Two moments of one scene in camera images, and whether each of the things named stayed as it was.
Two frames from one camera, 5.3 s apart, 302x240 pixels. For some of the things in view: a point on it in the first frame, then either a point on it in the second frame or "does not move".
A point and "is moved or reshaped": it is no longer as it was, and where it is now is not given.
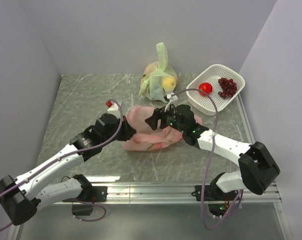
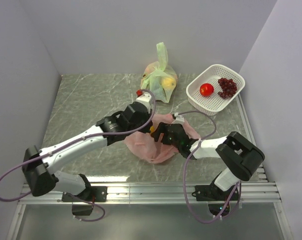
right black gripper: [157, 114] -> [162, 128]
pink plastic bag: [147, 139] is moved or reshaped
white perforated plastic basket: [200, 102] does not move
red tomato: [205, 87] does not move
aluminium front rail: [161, 193] does not move
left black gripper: [129, 131] -> [147, 128]
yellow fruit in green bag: [168, 84] does not move
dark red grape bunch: [229, 87] does not move
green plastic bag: [158, 80] does not move
